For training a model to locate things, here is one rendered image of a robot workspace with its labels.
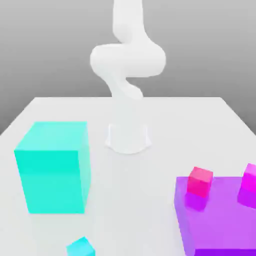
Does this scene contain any small cyan cube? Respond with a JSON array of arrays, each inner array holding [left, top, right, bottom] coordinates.
[[65, 236, 96, 256]]

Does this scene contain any small pink cube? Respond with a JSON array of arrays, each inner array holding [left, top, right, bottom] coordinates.
[[186, 166, 214, 199]]

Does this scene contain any large purple box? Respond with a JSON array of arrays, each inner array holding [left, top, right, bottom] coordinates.
[[173, 175, 256, 256]]

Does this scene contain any small magenta cube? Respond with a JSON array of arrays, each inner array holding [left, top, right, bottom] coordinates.
[[240, 162, 256, 193]]

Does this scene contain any large turquoise box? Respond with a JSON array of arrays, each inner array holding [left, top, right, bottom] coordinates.
[[13, 121, 92, 215]]

